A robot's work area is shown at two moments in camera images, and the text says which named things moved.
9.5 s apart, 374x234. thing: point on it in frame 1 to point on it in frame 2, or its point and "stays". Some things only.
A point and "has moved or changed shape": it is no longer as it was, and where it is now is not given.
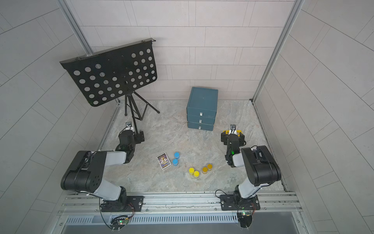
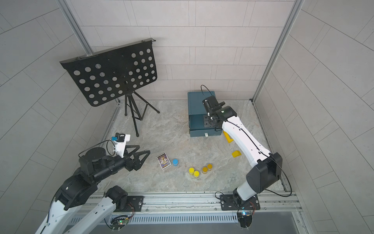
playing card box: x=163 y=160 stays
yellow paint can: x=191 y=170 stays
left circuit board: x=118 y=223 stays
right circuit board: x=245 y=218 stays
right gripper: x=226 y=137 to x=206 y=122
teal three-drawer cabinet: x=201 y=108 has moved or changed shape
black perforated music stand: x=108 y=74 stays
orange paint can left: x=204 y=169 stays
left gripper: x=138 y=137 to x=135 y=164
